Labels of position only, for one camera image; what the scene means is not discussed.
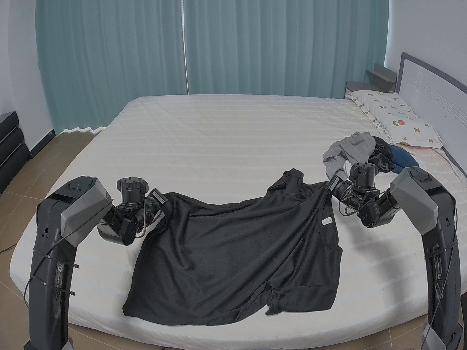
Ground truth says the grey bedside table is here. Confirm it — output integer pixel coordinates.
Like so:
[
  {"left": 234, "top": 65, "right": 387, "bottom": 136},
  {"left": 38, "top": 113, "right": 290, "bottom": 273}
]
[{"left": 345, "top": 63, "right": 398, "bottom": 99}]

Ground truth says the bed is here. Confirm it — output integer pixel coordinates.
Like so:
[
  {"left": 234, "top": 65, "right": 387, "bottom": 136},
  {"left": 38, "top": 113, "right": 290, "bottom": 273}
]
[{"left": 11, "top": 52, "right": 467, "bottom": 345}]

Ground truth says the blue-green curtain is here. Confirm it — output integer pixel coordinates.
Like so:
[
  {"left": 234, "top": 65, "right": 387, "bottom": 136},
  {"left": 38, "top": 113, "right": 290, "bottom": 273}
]
[
  {"left": 182, "top": 0, "right": 389, "bottom": 97},
  {"left": 35, "top": 0, "right": 187, "bottom": 134}
]

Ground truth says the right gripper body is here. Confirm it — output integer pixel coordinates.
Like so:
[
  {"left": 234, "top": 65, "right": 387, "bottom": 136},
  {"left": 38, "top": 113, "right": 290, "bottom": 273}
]
[{"left": 325, "top": 178, "right": 351, "bottom": 200}]

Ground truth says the black T-shirt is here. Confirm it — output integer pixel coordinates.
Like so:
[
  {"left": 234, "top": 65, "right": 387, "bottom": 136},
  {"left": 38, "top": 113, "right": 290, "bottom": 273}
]
[{"left": 122, "top": 169, "right": 343, "bottom": 326}]

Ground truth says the pile of clothes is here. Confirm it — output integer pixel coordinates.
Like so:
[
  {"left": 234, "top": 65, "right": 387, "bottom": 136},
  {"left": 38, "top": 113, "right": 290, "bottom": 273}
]
[{"left": 323, "top": 131, "right": 420, "bottom": 179}]

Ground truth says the white printed pillow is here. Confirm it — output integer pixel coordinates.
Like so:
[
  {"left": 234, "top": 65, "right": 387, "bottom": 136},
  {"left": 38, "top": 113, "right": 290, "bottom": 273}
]
[{"left": 346, "top": 90, "right": 445, "bottom": 149}]

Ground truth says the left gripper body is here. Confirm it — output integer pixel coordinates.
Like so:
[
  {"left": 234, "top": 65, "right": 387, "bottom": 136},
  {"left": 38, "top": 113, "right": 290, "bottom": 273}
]
[{"left": 144, "top": 187, "right": 169, "bottom": 219}]

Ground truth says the black chest of drawers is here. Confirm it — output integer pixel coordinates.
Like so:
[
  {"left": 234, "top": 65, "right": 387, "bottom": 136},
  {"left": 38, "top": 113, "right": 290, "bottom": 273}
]
[{"left": 0, "top": 111, "right": 30, "bottom": 196}]

